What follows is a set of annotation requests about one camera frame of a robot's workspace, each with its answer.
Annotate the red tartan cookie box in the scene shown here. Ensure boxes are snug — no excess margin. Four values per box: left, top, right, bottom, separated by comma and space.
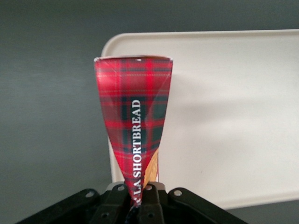
93, 55, 175, 212

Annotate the cream plastic tray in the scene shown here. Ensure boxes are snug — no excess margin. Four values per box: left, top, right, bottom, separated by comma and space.
100, 28, 299, 210

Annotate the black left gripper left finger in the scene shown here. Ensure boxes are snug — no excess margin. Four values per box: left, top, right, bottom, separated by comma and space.
92, 183, 131, 224

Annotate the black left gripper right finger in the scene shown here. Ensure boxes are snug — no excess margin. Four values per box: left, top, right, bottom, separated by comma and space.
137, 183, 168, 224

